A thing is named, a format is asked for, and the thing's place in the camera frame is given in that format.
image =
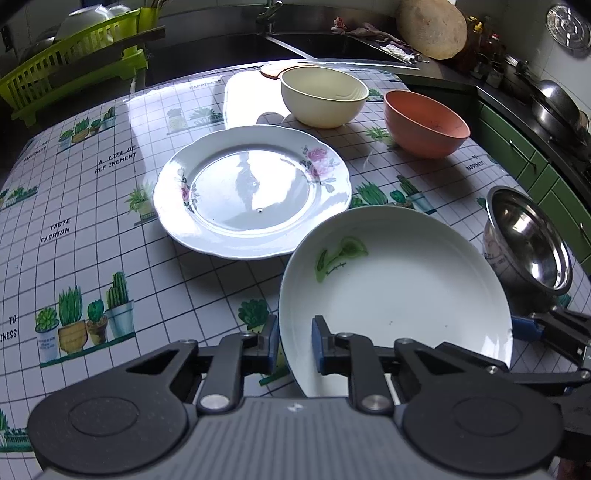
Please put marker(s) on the orange rimmed flat dish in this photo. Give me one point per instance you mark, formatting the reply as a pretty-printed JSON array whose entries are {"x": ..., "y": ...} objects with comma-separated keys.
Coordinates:
[{"x": 270, "y": 71}]

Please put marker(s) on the steel wok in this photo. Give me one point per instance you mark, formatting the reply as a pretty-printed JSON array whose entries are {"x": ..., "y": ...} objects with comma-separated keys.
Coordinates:
[{"x": 554, "y": 106}]

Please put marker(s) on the white plate with pink flowers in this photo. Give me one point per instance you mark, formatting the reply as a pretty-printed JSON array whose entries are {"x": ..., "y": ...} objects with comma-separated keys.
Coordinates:
[{"x": 249, "y": 194}]

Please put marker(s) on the crumpled pink rag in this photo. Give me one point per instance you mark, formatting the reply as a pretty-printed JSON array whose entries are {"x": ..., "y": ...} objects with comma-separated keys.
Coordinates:
[{"x": 369, "y": 32}]

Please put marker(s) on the dark long kitchen knife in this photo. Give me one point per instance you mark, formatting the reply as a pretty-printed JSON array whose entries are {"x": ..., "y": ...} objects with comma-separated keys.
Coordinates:
[{"x": 101, "y": 57}]

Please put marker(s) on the white plate with green print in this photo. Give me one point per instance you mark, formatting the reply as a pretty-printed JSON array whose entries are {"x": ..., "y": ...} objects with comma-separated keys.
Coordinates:
[{"x": 406, "y": 286}]

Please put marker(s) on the small white bowl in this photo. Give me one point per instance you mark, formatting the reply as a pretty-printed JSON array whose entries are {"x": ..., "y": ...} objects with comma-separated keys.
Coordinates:
[{"x": 119, "y": 9}]

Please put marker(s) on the green chopstick holder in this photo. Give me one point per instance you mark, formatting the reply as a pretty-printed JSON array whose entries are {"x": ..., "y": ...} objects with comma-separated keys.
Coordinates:
[{"x": 148, "y": 17}]

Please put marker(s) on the large white bowl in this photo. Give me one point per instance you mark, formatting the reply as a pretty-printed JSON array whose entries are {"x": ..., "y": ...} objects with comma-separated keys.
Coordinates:
[{"x": 83, "y": 23}]

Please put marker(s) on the cluster of condiment bottles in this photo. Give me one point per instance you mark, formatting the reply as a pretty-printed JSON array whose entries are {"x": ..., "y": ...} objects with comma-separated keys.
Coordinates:
[{"x": 482, "y": 44}]

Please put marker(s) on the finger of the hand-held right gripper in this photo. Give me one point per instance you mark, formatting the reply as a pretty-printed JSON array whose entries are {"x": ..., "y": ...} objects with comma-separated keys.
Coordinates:
[
  {"x": 531, "y": 374},
  {"x": 526, "y": 327}
]

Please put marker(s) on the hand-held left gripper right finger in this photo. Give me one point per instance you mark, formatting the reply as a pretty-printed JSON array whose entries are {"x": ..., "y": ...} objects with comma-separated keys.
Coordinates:
[{"x": 317, "y": 345}]

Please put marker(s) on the pink plastic bowl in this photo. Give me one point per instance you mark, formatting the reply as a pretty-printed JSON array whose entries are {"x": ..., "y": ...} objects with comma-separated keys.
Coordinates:
[{"x": 415, "y": 138}]

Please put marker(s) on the round wooden cutting board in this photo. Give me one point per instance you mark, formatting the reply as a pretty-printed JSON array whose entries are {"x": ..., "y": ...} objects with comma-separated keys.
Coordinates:
[{"x": 434, "y": 27}]

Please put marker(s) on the steel double sink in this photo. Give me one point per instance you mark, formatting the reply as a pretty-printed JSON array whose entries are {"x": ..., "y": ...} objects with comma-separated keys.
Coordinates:
[{"x": 231, "y": 50}]

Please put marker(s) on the white scrubbing brush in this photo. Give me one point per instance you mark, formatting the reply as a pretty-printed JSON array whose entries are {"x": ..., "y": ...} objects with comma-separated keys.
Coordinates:
[{"x": 406, "y": 54}]

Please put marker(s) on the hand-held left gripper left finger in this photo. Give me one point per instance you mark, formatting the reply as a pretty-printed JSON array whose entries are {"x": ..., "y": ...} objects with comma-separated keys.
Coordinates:
[{"x": 272, "y": 340}]

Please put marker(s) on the green plastic dish rack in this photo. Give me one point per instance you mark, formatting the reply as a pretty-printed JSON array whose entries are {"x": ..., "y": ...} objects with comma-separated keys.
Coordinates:
[{"x": 41, "y": 78}]

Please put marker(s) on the cream plastic bowl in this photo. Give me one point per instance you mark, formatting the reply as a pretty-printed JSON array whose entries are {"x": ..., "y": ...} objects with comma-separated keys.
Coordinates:
[{"x": 323, "y": 110}]

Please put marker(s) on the stainless steel bowl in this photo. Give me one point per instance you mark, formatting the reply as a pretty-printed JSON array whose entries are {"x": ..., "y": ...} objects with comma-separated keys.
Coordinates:
[{"x": 526, "y": 240}]

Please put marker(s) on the round steel wall lid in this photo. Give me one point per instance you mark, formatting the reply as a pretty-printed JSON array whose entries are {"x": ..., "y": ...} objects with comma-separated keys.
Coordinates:
[{"x": 565, "y": 25}]

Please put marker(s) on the plant printed grid tablecloth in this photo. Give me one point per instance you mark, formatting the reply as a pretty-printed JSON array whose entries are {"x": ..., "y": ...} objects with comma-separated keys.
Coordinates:
[{"x": 92, "y": 207}]

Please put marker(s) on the green kitchen cabinets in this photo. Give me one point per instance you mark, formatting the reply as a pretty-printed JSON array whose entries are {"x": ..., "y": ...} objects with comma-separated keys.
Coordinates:
[{"x": 531, "y": 157}]

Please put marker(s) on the steel sink faucet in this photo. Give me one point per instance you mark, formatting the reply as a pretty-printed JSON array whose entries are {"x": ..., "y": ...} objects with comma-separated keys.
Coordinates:
[{"x": 268, "y": 16}]

